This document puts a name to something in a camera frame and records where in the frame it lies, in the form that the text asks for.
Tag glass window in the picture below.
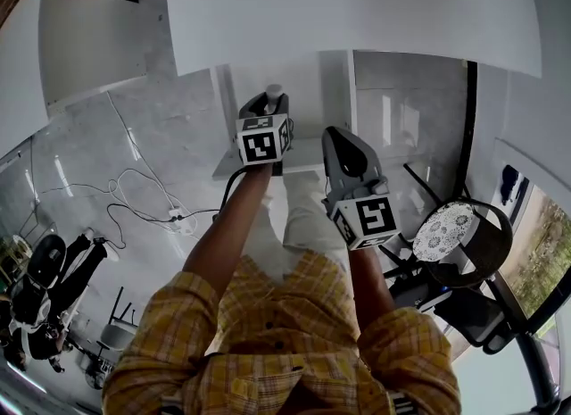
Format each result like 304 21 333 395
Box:
493 162 571 348

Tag white desk with hutch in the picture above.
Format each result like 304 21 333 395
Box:
164 0 543 142

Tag small white cylindrical object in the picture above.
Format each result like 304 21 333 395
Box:
265 84 286 107

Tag black exercise machine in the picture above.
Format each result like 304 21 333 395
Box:
0 231 109 375

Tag black round-back chair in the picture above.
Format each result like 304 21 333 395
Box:
382 161 515 290

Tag person's left forearm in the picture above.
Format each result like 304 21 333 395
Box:
182 164 276 312

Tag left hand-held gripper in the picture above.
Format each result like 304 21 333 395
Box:
235 95 294 168

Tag black cable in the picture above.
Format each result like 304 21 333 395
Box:
106 165 247 252

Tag white trousers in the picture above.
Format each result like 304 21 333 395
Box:
261 170 354 281

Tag black mesh office chair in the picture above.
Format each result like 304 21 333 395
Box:
390 277 515 355

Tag yellow plaid shirt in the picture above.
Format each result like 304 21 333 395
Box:
101 250 463 415

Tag floral seat cushion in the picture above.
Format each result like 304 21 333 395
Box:
412 206 476 264

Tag white cable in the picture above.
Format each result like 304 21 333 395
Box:
105 90 198 237

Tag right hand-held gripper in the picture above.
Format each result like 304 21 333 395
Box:
320 126 399 252

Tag white side cabinet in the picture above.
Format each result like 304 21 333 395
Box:
0 0 180 156

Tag white power strip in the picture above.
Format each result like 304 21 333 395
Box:
166 206 198 235

